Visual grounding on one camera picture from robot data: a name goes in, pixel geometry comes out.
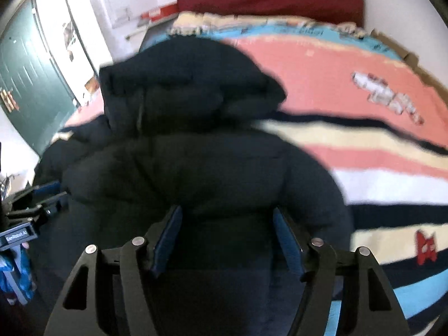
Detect white wall shelf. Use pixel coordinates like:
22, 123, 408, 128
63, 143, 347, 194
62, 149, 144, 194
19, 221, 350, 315
125, 13, 178, 41

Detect dark green door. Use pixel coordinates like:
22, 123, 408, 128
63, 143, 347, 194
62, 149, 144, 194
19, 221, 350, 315
1, 0, 76, 155

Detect red white box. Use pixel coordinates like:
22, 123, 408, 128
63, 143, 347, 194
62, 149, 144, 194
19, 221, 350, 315
140, 3, 179, 23

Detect blue patterned sleeve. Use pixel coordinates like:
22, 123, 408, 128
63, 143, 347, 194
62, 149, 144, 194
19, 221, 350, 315
1, 243, 36, 305

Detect striped Hello Kitty blanket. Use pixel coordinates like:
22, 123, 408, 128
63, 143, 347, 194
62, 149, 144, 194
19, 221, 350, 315
52, 11, 448, 336

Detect brown cardboard sheet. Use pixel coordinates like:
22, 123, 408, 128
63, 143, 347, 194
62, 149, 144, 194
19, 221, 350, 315
370, 30, 447, 96

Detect dark navy puffer jacket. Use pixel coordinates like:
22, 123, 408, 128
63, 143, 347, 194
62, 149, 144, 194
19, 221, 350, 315
30, 37, 352, 335

